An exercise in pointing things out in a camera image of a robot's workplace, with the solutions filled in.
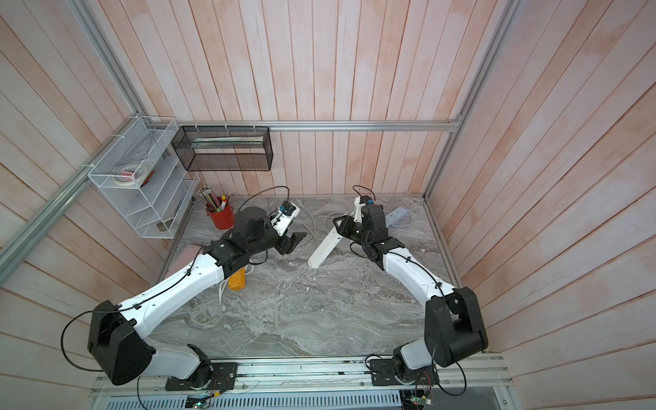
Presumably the black mesh wall basket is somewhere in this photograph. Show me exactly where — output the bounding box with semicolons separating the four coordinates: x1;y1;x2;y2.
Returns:
172;125;273;172

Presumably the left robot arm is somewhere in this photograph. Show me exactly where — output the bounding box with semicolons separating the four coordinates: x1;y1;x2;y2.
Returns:
88;201;305;390

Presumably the red metal pencil cup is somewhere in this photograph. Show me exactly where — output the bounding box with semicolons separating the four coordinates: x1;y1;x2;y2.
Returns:
206;196;236;231

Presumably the grey power strip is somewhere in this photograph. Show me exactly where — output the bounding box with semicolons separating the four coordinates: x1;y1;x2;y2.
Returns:
385;207;411;227

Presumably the white power strip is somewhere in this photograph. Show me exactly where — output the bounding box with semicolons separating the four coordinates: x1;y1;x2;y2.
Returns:
307;227;343;269

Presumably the yellow power strip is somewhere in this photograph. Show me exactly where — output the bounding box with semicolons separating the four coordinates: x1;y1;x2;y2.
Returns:
227;268;246;291

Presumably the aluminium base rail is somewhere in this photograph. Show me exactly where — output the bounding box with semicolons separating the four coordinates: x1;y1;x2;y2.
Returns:
85;354;523;409

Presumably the tape roll on shelf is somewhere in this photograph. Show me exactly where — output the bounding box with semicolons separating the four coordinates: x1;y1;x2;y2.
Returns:
111;163;146;187

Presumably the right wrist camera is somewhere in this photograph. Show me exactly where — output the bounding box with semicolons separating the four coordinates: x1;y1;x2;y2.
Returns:
351;195;374;223

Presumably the white cord of yellow strip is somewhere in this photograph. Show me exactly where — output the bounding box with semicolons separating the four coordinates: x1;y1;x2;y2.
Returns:
217;263;257;306

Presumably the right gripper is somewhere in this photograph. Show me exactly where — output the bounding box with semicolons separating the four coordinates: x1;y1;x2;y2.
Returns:
333;215;373;249

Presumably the pink case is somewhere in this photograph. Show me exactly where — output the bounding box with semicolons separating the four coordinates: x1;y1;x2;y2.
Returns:
164;244;202;278

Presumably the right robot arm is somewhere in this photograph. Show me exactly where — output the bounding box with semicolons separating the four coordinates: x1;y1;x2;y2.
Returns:
333;203;489;376

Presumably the white power strip cord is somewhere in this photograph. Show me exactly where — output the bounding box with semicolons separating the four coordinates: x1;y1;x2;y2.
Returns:
296;202;350;242

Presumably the white wire mesh shelf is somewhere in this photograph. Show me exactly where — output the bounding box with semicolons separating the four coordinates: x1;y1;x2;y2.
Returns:
88;116;199;239

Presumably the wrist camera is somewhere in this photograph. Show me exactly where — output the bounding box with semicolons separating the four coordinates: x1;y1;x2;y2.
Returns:
351;195;374;223
272;201;300;237

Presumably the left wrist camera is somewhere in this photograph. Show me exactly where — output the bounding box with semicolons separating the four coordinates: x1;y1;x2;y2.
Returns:
272;201;300;237

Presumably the pencils and pens bundle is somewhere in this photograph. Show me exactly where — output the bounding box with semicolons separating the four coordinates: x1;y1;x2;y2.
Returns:
198;186;229;213

